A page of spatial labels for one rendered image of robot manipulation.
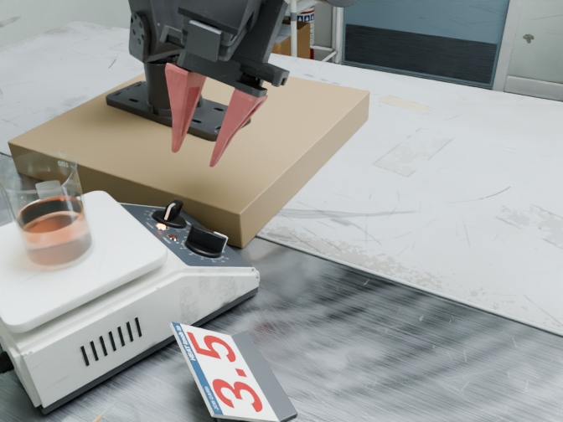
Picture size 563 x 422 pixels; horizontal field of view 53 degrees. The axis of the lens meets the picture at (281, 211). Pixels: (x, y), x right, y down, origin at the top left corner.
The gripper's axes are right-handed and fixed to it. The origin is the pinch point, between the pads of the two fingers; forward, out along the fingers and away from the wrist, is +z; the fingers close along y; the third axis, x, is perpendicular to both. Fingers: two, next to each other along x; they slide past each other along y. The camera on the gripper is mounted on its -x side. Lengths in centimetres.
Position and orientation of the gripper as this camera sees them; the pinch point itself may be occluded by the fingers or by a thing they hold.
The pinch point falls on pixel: (196, 150)
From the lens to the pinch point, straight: 51.1
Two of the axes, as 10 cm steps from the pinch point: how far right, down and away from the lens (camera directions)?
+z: -3.5, 9.0, 2.6
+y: 9.3, 3.7, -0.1
